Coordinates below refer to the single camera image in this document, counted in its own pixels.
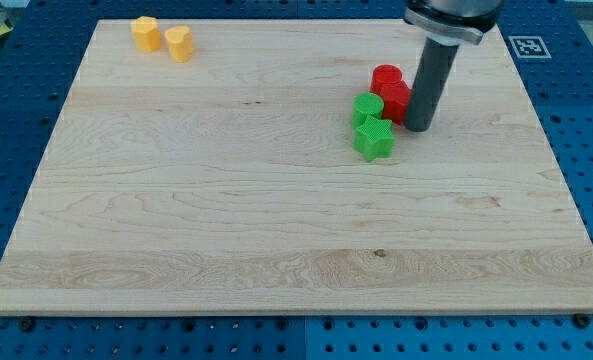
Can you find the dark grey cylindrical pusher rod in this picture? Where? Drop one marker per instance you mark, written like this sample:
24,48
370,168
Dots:
430,79

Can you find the red cylinder block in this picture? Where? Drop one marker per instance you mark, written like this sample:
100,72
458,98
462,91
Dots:
384,74

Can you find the red angular block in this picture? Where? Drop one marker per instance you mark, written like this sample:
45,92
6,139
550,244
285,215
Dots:
396,97

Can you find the green cylinder block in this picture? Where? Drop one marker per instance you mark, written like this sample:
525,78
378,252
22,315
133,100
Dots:
364,105

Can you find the green star block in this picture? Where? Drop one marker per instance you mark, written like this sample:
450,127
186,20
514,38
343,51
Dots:
374,138

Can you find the white fiducial marker tag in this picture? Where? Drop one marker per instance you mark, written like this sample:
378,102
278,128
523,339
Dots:
529,47

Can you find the light wooden board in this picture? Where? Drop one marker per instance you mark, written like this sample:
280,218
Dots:
229,185

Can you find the yellow heart block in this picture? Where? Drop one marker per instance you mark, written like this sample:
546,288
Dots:
179,43

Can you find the yellow hexagon block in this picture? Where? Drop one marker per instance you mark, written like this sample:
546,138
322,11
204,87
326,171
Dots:
146,34

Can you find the black screw right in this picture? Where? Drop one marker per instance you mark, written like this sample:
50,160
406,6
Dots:
581,321

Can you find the black screw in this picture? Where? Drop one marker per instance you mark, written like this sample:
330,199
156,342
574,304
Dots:
581,321
26,324

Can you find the black screw left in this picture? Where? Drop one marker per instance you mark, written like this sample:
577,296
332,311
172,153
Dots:
26,324

